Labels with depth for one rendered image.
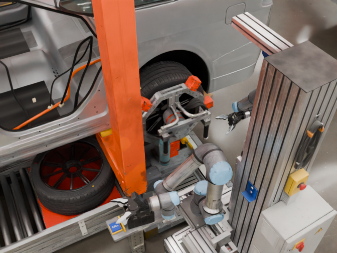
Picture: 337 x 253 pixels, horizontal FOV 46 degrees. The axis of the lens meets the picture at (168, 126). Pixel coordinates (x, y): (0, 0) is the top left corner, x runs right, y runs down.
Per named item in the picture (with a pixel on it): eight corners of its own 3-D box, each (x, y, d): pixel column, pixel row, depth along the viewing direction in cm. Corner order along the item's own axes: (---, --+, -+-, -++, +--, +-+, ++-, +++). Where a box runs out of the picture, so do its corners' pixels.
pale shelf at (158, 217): (158, 200, 301) (158, 198, 299) (168, 218, 291) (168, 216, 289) (106, 223, 288) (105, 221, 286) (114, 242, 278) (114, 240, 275)
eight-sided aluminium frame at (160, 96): (197, 126, 334) (201, 76, 294) (201, 131, 330) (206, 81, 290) (139, 148, 317) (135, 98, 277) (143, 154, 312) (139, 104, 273)
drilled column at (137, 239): (140, 241, 324) (137, 214, 293) (145, 251, 318) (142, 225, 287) (129, 246, 321) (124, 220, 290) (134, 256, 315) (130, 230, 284)
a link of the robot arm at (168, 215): (171, 202, 226) (171, 191, 218) (176, 219, 218) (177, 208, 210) (157, 206, 224) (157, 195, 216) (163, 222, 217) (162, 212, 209)
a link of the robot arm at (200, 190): (208, 188, 250) (210, 175, 240) (216, 206, 241) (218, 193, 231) (190, 193, 247) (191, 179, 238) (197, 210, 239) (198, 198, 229)
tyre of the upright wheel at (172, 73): (187, 46, 303) (109, 81, 289) (202, 64, 288) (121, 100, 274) (193, 105, 353) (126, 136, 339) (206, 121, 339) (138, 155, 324)
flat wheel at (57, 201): (85, 140, 364) (80, 122, 346) (131, 182, 331) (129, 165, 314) (21, 180, 332) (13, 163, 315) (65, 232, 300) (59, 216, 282)
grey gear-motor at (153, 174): (144, 163, 369) (142, 139, 343) (164, 198, 343) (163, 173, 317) (126, 170, 363) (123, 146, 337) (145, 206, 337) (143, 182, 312)
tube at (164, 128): (171, 107, 292) (172, 96, 284) (184, 123, 280) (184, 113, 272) (150, 114, 286) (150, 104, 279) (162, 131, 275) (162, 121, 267)
